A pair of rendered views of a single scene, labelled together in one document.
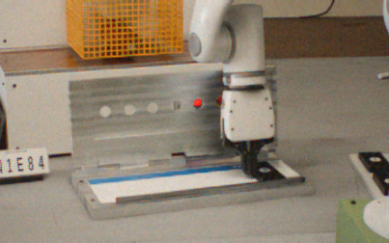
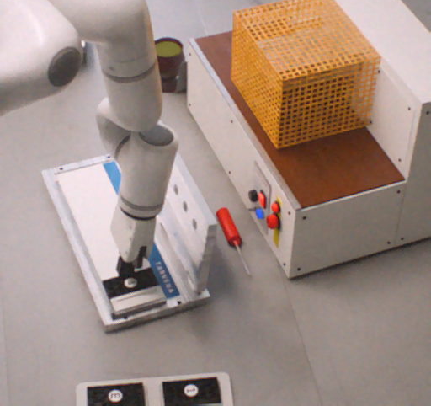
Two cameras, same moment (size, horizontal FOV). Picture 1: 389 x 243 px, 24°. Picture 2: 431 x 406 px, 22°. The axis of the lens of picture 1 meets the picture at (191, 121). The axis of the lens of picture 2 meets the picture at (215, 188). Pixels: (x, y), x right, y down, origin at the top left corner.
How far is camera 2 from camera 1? 2.50 m
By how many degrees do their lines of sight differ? 75
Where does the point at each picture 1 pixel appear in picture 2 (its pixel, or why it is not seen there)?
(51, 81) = (204, 74)
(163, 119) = not seen: hidden behind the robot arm
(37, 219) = (45, 146)
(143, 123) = not seen: hidden behind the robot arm
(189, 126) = (169, 200)
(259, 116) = (123, 234)
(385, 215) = not seen: outside the picture
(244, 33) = (125, 157)
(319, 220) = (34, 333)
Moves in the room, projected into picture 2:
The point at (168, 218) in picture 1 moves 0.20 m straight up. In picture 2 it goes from (45, 225) to (35, 152)
